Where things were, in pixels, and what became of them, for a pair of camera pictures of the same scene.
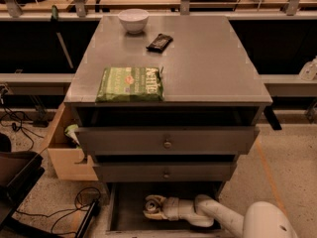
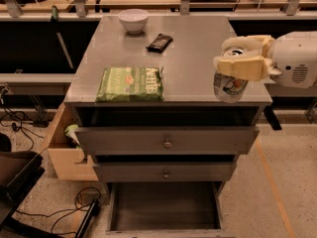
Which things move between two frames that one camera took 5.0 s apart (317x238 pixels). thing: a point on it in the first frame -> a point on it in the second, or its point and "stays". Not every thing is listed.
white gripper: [171, 208] -> [292, 59]
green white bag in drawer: [69, 131] stays
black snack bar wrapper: [159, 44] stays
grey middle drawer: [165, 172] stays
